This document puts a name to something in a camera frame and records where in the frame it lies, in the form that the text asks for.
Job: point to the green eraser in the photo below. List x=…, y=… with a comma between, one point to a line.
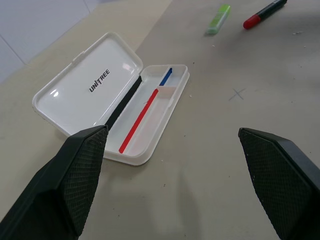
x=218, y=19

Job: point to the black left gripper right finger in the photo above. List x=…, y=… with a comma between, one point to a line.
x=280, y=180

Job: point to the red capped black marker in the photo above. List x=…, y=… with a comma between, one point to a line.
x=262, y=12

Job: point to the white plastic pencil case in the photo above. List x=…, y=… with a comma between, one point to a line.
x=100, y=100

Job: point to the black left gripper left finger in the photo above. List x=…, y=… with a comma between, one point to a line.
x=62, y=185

